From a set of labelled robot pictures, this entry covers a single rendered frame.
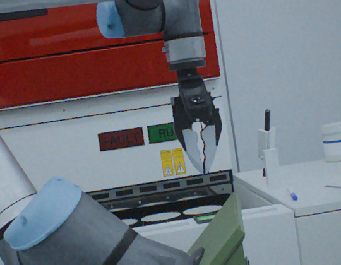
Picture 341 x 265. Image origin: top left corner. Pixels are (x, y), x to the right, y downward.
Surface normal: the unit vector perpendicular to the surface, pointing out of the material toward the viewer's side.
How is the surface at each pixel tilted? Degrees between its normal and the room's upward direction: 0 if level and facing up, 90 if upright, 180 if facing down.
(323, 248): 90
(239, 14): 90
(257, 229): 90
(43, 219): 79
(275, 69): 90
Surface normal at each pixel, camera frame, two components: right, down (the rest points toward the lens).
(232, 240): -0.07, 0.07
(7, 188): 0.21, -0.37
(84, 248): 0.07, -0.11
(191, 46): 0.32, 0.00
